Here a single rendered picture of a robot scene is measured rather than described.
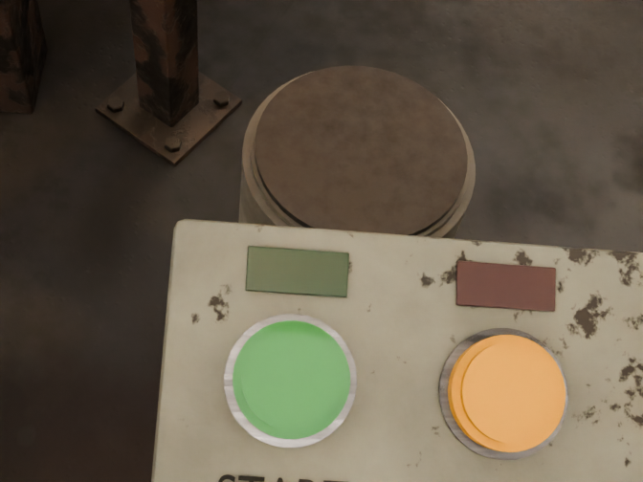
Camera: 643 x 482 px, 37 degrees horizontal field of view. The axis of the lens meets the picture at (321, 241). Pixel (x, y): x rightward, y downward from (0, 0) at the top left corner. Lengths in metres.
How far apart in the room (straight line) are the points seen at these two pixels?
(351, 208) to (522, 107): 0.77
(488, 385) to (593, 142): 0.90
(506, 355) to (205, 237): 0.11
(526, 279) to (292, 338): 0.09
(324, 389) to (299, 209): 0.16
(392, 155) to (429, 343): 0.17
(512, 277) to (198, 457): 0.13
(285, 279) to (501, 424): 0.09
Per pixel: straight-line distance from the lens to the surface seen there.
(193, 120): 1.14
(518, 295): 0.36
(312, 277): 0.34
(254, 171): 0.48
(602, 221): 1.16
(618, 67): 1.31
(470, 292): 0.35
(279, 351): 0.33
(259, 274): 0.34
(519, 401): 0.34
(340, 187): 0.48
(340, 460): 0.34
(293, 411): 0.33
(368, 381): 0.34
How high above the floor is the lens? 0.92
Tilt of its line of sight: 59 degrees down
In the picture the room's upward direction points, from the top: 11 degrees clockwise
